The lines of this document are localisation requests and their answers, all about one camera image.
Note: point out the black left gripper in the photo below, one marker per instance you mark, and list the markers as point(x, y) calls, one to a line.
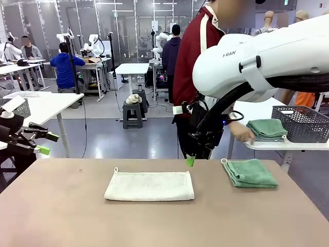
point(13, 133)

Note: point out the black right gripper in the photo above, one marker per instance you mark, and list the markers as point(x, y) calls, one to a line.
point(203, 139)

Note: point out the white terry towel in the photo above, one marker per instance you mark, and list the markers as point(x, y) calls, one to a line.
point(149, 186)

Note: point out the green terry towel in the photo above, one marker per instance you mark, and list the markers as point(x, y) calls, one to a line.
point(252, 173)
point(264, 127)

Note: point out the light grey terry towel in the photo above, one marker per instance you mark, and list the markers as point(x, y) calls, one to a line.
point(270, 140)

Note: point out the grey plastic mesh basket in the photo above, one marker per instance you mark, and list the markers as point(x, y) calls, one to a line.
point(303, 126)
point(24, 110)

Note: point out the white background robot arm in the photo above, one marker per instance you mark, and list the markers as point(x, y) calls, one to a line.
point(157, 51)
point(10, 49)
point(61, 37)
point(96, 46)

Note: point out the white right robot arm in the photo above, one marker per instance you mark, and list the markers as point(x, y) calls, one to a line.
point(257, 64)

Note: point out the person's right hand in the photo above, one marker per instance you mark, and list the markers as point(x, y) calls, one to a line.
point(241, 132)

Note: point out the white rectangular table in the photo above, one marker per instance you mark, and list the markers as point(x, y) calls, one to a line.
point(257, 108)
point(51, 103)

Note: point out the black round stool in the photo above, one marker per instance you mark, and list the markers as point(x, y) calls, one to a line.
point(145, 101)

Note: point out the person in blue jacket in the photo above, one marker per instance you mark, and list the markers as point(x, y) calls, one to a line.
point(64, 69)

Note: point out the grey plastic step stool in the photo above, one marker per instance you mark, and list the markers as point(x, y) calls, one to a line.
point(132, 106)

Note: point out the white long desk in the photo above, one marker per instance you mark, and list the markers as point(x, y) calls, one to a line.
point(15, 68)

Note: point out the black tripod stand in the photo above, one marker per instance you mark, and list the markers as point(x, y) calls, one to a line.
point(72, 64)

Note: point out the black cap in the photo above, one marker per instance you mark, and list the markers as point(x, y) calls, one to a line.
point(23, 63)

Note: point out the beige cloth bundle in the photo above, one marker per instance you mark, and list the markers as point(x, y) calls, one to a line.
point(133, 99)

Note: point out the computer tower with coloured lights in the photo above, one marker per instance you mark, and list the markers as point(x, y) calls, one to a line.
point(161, 77)

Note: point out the white robot workbench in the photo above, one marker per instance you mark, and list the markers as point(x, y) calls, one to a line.
point(95, 67)

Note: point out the silver metal cup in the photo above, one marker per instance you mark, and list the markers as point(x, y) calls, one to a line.
point(140, 87)

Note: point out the seated person in grey top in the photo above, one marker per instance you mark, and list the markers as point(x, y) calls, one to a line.
point(32, 52)

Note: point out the brown cardboard box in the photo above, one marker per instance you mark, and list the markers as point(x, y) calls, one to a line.
point(93, 60)

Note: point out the person in red track jacket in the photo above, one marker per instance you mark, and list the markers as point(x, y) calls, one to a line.
point(185, 64)

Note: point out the person in navy hoodie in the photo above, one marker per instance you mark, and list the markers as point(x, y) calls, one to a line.
point(171, 54)

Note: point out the white height-adjustable desk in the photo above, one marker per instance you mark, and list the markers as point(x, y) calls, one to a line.
point(132, 68)

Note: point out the black pole stand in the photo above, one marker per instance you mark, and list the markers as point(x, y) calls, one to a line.
point(111, 51)

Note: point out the mannequin white top orange trousers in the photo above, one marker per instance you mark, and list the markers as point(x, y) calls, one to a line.
point(306, 99)

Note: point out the mannequin in grey hoodie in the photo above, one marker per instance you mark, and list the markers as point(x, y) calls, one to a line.
point(269, 19)

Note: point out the mannequin in blue floral dress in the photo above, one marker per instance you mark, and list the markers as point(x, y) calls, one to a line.
point(282, 19)

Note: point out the mannequin orange shirt tan cap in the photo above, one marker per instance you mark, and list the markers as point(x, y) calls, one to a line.
point(300, 16)

